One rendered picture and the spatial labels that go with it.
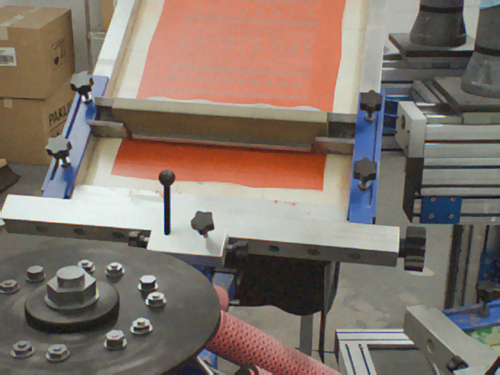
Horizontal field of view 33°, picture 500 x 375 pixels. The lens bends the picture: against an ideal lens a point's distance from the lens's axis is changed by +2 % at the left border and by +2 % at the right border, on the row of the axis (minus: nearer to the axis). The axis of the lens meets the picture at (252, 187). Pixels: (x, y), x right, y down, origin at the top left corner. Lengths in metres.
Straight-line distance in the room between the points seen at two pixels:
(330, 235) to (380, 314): 2.08
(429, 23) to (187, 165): 0.96
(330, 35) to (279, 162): 0.36
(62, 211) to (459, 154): 0.88
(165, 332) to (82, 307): 0.09
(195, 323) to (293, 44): 1.05
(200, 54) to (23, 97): 3.18
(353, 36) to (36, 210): 0.76
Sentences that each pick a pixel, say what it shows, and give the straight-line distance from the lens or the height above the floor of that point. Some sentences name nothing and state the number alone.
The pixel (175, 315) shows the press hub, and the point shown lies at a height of 1.31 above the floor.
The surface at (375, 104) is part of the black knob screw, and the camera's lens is 1.54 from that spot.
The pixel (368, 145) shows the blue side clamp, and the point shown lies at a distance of 1.55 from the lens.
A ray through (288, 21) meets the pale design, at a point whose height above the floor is 1.40.
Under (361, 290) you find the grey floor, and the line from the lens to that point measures 3.61.
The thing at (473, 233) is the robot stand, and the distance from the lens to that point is 2.26.
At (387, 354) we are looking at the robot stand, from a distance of 2.83.
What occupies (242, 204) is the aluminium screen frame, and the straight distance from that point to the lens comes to 1.49.
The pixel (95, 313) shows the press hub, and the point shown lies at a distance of 0.84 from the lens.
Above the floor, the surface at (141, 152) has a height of 1.19.
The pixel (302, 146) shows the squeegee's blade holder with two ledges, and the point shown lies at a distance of 1.56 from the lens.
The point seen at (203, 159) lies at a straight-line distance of 1.61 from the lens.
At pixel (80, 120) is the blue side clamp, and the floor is 1.25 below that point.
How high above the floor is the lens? 1.75
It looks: 22 degrees down
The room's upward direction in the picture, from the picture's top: 1 degrees clockwise
